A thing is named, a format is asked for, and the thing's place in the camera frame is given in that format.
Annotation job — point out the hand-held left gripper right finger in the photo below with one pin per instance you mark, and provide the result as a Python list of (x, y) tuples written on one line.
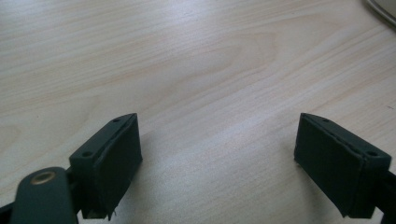
[(336, 161)]

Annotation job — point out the white round plate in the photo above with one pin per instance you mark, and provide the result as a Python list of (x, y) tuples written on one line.
[(384, 9)]

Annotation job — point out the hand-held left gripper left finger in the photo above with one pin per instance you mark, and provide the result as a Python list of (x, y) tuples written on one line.
[(106, 161)]

